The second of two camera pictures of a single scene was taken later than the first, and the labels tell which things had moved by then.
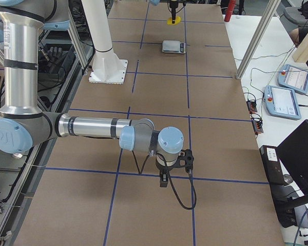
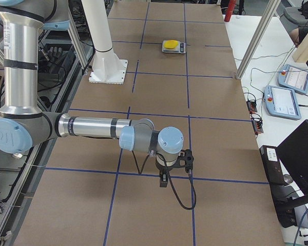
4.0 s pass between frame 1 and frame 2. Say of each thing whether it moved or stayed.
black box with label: stayed
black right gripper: stayed
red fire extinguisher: stayed
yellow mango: moved
